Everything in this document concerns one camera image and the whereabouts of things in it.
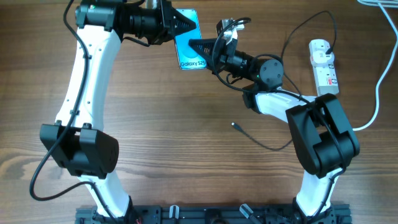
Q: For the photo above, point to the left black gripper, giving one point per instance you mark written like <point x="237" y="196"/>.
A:
<point x="166" y="21"/>

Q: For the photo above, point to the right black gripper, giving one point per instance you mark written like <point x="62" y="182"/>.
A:
<point x="217" y="51"/>

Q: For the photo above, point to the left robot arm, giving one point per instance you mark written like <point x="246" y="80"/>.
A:
<point x="76" y="140"/>

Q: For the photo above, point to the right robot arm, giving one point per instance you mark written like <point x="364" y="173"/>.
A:
<point x="323" y="138"/>

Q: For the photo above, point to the white USB charger plug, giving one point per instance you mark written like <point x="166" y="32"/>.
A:
<point x="321" y="58"/>

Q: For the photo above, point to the white power strip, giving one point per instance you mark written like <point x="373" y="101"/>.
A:
<point x="325" y="77"/>

